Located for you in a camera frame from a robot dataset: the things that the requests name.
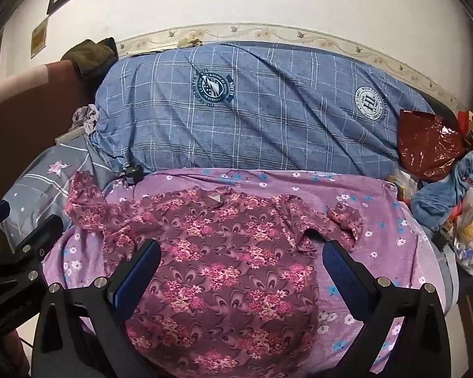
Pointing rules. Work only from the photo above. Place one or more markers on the grey star pillow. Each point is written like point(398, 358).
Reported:
point(44, 186)

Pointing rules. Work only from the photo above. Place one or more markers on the blue plaid quilt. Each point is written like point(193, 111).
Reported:
point(251, 106)

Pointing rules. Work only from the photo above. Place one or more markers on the brown wooden headboard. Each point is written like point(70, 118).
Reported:
point(36, 106)

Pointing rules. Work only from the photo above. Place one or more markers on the small yellow wall sign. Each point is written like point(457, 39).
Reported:
point(39, 38)

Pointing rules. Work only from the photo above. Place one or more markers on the lilac crumpled cloth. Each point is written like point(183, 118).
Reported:
point(85, 119)

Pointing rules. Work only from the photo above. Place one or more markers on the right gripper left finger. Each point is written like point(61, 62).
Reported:
point(81, 332)

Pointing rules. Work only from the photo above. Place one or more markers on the dark red plastic bag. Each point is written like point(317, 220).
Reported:
point(428, 145)

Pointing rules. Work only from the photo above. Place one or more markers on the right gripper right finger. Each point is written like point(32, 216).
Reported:
point(422, 345)

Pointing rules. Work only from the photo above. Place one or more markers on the blue crumpled cloth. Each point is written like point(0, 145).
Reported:
point(432, 204)

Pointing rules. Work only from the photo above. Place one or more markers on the olive green cloth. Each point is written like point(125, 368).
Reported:
point(92, 60)

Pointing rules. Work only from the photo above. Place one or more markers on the maroon pink floral garment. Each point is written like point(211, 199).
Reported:
point(236, 292)

